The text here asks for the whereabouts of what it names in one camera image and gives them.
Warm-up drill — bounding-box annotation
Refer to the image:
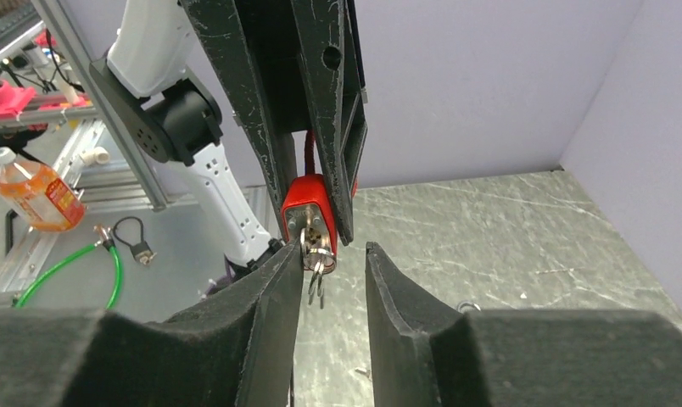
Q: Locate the red cable lock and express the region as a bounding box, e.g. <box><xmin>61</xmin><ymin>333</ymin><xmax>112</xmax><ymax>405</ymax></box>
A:
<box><xmin>281</xmin><ymin>130</ymin><xmax>338</xmax><ymax>253</ymax></box>

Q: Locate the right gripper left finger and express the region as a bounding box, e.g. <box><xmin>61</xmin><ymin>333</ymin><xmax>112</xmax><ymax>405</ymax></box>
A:
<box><xmin>0</xmin><ymin>240</ymin><xmax>304</xmax><ymax>406</ymax></box>

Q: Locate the aluminium rail frame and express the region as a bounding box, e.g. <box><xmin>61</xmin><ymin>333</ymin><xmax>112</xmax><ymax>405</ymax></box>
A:
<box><xmin>0</xmin><ymin>0</ymin><xmax>275</xmax><ymax>307</ymax></box>

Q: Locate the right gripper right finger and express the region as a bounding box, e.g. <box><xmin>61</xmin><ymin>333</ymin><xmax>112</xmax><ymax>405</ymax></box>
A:
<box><xmin>365</xmin><ymin>242</ymin><xmax>682</xmax><ymax>406</ymax></box>

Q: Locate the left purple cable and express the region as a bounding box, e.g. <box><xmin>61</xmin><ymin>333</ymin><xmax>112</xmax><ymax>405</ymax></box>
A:
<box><xmin>203</xmin><ymin>255</ymin><xmax>238</xmax><ymax>298</ymax></box>

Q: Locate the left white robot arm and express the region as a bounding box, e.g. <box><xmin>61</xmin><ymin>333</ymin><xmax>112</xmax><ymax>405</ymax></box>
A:
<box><xmin>90</xmin><ymin>1</ymin><xmax>368</xmax><ymax>270</ymax></box>

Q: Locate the brass padlock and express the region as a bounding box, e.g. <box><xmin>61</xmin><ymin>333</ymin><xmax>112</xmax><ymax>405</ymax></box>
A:
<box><xmin>456</xmin><ymin>301</ymin><xmax>482</xmax><ymax>313</ymax></box>

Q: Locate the orange drink bottle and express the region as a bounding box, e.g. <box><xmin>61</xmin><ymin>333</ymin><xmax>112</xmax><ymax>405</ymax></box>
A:
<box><xmin>0</xmin><ymin>147</ymin><xmax>86</xmax><ymax>232</ymax></box>

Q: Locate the small black cable lock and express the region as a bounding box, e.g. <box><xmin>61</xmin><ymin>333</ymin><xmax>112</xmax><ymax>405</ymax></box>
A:
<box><xmin>112</xmin><ymin>216</ymin><xmax>156</xmax><ymax>266</ymax></box>

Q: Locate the green cable lock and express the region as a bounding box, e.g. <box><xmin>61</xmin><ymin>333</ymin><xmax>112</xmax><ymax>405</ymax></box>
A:
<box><xmin>12</xmin><ymin>224</ymin><xmax>126</xmax><ymax>309</ymax></box>

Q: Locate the pink plastic part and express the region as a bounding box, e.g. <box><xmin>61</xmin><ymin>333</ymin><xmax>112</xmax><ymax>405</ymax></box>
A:
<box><xmin>0</xmin><ymin>31</ymin><xmax>95</xmax><ymax>122</ymax></box>

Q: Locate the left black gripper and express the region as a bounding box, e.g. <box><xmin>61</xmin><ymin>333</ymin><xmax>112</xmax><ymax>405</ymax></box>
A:
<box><xmin>182</xmin><ymin>0</ymin><xmax>368</xmax><ymax>245</ymax></box>

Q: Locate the silver red lock key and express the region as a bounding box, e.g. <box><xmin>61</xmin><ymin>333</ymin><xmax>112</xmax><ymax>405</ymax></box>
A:
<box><xmin>299</xmin><ymin>225</ymin><xmax>337</xmax><ymax>309</ymax></box>

